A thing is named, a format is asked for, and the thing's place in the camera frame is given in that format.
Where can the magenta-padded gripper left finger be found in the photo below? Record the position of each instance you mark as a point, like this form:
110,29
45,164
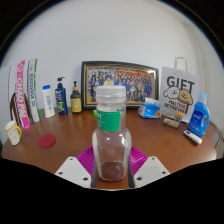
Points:
74,171

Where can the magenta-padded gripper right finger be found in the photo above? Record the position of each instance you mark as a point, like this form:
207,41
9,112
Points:
150,170

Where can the clear green-labelled plastic bottle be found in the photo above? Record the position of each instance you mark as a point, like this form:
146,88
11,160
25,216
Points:
111,140

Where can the flat round red coaster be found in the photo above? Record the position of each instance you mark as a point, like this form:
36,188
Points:
46,141

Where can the small brown snack packet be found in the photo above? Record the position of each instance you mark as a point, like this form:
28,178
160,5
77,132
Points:
170,122

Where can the small white flat box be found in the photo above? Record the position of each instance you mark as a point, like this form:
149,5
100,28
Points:
192,136

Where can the dark yellow-labelled pump bottle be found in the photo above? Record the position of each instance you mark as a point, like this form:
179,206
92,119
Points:
76,102

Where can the blue detergent bottle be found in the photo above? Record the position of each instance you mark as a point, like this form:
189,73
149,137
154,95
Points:
199,120

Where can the dark blue pump bottle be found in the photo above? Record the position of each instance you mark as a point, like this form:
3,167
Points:
61,100

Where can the white lotion bottle blue cap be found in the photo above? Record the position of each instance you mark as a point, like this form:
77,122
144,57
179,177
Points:
48,103

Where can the white radiator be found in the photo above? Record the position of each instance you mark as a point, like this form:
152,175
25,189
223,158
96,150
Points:
220,143

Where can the white printed paper gift bag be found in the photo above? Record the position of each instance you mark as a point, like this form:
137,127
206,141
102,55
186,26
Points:
180,93

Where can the framed group photo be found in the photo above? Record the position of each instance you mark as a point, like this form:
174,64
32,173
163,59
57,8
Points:
140,83

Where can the long pink and white box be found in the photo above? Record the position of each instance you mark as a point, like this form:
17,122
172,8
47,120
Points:
22,96

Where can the long white and blue box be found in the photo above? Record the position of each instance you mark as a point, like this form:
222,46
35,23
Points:
33,90

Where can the white door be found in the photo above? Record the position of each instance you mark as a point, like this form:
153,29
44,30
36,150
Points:
4,100

